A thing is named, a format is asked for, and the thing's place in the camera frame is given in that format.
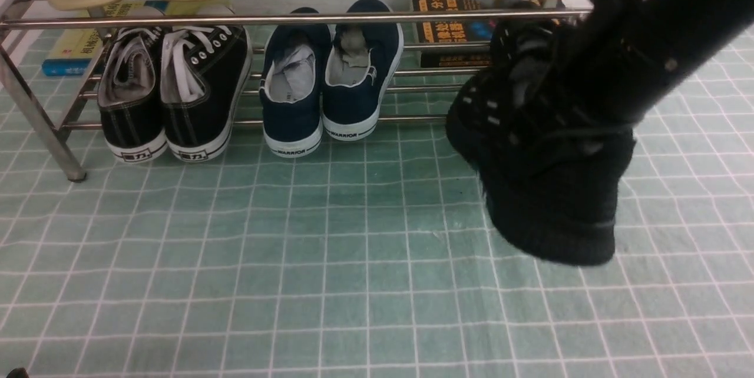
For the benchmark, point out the black knit sneaker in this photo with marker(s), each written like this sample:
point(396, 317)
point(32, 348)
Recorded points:
point(550, 171)

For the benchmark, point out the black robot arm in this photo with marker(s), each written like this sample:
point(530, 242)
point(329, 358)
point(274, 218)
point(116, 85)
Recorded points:
point(608, 70)

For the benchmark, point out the silver metal shoe rack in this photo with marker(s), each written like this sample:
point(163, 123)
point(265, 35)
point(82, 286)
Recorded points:
point(55, 136)

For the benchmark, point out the black orange book top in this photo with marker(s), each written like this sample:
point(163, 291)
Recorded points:
point(452, 30)

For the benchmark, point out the navy Warrior shoe right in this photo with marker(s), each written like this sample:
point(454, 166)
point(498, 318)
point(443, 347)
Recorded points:
point(360, 68)

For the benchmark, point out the navy warrior shoe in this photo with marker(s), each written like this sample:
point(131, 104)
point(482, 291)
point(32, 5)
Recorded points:
point(290, 88)
point(360, 68)

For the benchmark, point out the navy Warrior shoe left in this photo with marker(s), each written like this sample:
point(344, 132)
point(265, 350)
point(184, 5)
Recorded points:
point(290, 88)

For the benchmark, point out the black canvas sneaker right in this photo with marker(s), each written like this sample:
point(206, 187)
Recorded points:
point(203, 73)

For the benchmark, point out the black canvas sneaker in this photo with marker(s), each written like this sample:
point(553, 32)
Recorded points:
point(203, 73)
point(128, 95)

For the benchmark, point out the black canvas sneaker left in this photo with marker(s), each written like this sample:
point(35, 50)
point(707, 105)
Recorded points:
point(128, 95)

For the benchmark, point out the yellow blue book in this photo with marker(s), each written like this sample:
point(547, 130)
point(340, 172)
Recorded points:
point(75, 48)

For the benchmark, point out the dark object bottom left corner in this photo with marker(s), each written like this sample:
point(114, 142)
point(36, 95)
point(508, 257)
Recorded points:
point(18, 372)

